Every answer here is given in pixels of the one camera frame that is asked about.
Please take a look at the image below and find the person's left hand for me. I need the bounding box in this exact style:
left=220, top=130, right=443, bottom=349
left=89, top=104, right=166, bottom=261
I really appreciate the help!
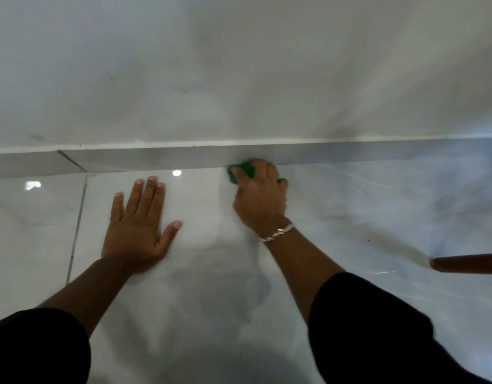
left=101, top=176, right=183, bottom=275

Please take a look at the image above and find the green scrub sponge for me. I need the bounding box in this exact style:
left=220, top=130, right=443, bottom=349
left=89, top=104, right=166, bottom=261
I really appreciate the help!
left=226, top=162, right=256, bottom=184

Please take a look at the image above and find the person's right forearm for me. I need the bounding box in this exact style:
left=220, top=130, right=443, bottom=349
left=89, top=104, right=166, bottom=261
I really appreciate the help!
left=264, top=226, right=346, bottom=322

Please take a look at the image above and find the black right sleeve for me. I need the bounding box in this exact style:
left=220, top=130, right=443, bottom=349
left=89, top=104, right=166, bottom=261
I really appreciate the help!
left=308, top=272, right=492, bottom=384

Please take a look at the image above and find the grey tile skirting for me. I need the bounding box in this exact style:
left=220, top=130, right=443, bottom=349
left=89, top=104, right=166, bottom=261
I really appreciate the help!
left=0, top=138, right=492, bottom=179

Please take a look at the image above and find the black sleeve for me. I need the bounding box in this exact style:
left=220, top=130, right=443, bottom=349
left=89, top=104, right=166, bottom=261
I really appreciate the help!
left=0, top=308, right=91, bottom=384
left=308, top=272, right=492, bottom=384

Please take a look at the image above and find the person's left forearm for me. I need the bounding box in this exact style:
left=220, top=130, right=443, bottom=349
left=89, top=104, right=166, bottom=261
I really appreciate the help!
left=37, top=258, right=132, bottom=338

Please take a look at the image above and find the brown wooden furniture leg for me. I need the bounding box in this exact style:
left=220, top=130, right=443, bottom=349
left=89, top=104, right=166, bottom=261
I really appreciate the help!
left=430, top=253, right=492, bottom=275

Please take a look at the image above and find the person's right hand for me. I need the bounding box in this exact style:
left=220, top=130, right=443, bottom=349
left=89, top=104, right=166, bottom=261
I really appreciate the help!
left=231, top=158, right=289, bottom=235

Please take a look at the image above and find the black left sleeve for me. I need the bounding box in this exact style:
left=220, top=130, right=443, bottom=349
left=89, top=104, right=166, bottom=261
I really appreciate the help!
left=0, top=308, right=91, bottom=384

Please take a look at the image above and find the silver bracelet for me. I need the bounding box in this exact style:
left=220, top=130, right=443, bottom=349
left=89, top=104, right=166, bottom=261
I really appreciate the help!
left=259, top=222, right=295, bottom=243

